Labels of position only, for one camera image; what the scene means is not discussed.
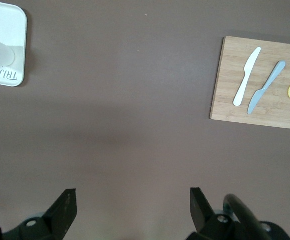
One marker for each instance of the bamboo cutting board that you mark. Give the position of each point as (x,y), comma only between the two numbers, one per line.
(272,117)

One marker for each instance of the brown table cover sheet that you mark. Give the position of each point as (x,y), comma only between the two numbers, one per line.
(134,100)

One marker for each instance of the white plastic knife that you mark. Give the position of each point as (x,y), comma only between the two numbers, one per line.
(247,75)

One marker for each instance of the grey plastic knife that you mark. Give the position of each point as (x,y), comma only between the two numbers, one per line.
(255,98)

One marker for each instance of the white plastic cup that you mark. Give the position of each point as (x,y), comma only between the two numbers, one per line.
(2,53)

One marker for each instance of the cream tray with bear print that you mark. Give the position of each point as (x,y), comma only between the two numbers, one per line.
(7,25)

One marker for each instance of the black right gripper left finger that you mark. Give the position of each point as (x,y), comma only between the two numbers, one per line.
(65,210)

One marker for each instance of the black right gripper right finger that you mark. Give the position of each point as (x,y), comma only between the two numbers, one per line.
(201,212)

